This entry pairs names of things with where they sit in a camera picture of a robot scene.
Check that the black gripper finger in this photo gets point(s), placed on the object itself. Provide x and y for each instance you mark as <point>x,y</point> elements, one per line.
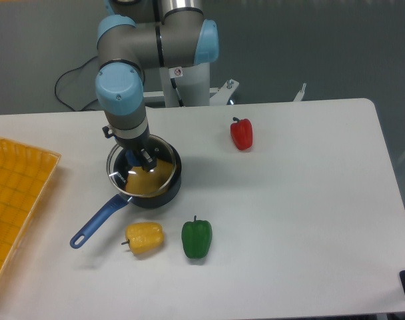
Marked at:
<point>148,162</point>

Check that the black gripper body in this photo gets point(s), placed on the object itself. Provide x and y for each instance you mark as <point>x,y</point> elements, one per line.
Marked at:
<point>133,139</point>

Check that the glass lid with blue knob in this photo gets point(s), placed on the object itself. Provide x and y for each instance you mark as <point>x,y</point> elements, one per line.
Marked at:
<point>120,160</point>

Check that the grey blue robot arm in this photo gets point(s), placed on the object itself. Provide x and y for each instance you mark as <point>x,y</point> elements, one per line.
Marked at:
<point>141,35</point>

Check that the orange toast slice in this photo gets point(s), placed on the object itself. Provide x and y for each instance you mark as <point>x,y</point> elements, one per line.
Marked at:
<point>140,182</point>

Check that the yellow bell pepper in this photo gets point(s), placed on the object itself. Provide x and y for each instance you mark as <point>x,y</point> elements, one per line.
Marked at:
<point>143,237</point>

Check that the green bell pepper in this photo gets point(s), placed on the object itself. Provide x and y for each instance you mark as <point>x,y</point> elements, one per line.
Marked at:
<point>196,236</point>

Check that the red bell pepper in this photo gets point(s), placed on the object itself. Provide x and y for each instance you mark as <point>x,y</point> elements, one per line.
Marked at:
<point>241,133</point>

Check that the yellow plastic basket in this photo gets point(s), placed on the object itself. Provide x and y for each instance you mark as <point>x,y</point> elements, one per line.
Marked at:
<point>25,172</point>

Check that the dark pot with blue handle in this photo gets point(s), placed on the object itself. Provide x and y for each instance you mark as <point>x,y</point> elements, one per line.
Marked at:
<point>121,200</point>

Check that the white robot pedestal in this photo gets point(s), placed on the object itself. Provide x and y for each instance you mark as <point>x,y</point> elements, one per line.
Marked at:
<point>186,86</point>

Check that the white metal base frame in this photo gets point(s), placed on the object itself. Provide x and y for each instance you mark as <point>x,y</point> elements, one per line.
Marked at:
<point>218,96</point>

